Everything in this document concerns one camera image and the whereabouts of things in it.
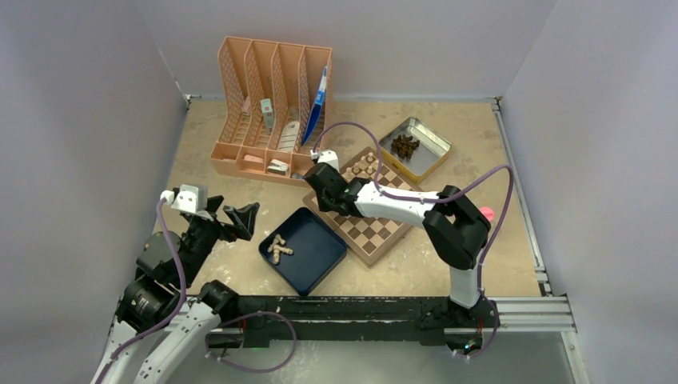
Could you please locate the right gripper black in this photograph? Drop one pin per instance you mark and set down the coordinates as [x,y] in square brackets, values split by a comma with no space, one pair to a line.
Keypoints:
[324,206]

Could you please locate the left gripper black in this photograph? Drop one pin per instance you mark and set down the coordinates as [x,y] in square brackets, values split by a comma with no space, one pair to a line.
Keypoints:
[241,219]

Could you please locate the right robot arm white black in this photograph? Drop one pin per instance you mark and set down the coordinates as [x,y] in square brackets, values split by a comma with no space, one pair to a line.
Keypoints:
[457,229]

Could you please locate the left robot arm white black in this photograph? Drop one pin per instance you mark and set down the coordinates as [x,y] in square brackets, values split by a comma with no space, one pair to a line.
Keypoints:
[149,335]

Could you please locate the wooden chess board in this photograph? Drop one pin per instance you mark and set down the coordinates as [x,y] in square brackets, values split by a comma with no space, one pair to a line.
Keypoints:
[368,238]

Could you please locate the pile of light chess pieces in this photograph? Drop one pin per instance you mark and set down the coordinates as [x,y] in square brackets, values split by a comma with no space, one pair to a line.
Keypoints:
[277,247]

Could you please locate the pile of dark chess pieces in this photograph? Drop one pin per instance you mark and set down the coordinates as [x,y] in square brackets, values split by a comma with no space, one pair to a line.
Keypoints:
[403,146]

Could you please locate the pink eraser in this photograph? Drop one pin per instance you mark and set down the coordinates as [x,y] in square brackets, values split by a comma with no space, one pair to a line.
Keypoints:
[252,158]

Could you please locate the dark blue tray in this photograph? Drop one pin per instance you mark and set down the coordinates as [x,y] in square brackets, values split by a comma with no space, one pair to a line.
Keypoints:
[317,250]

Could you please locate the white stapler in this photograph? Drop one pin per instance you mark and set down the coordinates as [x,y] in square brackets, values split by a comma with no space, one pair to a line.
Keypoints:
[278,167]

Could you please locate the white labelled tube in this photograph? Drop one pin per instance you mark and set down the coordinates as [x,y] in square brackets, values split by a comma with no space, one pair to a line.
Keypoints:
[288,136]

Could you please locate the blue folder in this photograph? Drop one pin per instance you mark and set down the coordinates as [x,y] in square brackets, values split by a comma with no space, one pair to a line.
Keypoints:
[316,107]

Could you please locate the yellow metal tin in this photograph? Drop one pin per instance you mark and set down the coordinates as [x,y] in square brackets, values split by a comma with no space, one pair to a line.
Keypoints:
[432,152]

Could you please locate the green white small box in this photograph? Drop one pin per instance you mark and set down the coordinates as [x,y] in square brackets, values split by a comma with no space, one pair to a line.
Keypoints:
[268,115]

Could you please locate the pink plastic desk organizer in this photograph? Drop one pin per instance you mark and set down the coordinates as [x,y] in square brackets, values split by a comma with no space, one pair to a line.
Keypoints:
[287,73]

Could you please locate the pink capped small bottle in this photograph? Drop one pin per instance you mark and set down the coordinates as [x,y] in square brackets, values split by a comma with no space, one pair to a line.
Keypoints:
[488,213]

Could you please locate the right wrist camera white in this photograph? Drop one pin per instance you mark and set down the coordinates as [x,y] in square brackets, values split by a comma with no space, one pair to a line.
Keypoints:
[325,156]

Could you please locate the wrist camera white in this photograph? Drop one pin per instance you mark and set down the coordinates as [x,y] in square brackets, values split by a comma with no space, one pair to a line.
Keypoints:
[325,156]
[187,198]

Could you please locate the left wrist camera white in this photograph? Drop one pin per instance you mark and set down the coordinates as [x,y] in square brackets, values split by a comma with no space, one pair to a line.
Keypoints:
[187,198]

